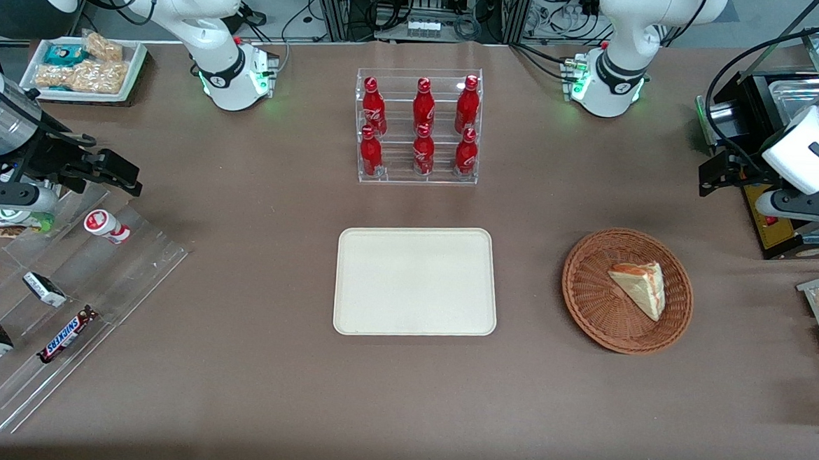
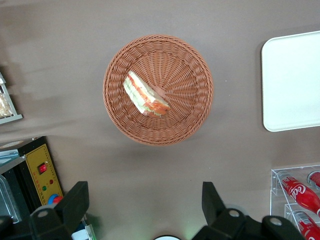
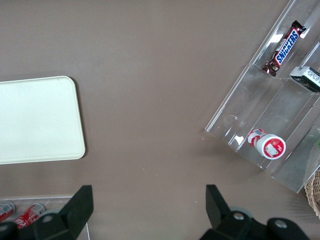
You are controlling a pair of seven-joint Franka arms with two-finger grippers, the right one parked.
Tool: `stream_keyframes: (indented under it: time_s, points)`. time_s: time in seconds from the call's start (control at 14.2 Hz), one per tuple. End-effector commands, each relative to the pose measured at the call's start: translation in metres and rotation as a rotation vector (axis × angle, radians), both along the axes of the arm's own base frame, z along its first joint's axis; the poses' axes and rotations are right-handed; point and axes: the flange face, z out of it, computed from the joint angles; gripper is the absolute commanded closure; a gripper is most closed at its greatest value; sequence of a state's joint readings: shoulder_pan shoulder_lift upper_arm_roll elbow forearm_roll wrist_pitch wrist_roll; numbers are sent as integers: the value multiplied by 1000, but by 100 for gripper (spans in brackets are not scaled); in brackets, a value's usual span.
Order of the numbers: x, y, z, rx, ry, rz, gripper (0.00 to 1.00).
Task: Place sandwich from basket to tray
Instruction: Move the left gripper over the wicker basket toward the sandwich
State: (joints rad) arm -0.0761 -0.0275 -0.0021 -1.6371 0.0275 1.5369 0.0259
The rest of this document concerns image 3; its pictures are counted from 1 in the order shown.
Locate black white snack box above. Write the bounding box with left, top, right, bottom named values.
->
left=289, top=65, right=320, bottom=94

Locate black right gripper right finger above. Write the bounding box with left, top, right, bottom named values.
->
left=199, top=184, right=311, bottom=240

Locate small light wicker basket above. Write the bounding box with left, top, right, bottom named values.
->
left=303, top=169, right=320, bottom=214

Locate clear acrylic stepped shelf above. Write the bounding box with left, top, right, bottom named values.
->
left=204, top=0, right=320, bottom=194

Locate Snickers chocolate bar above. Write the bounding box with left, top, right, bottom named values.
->
left=261, top=20, right=307, bottom=77

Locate white red yogurt drink bottle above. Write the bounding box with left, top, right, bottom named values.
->
left=247, top=128, right=287, bottom=161

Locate clear acrylic bottle rack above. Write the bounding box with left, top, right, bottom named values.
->
left=0, top=195, right=90, bottom=240

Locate red cola bottle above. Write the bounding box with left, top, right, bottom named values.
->
left=12, top=203, right=46, bottom=230
left=0, top=202, right=16, bottom=223

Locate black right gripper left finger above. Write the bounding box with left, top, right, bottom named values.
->
left=17, top=185, right=95, bottom=240

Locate cream plastic tray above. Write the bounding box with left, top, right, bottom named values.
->
left=0, top=75, right=86, bottom=165

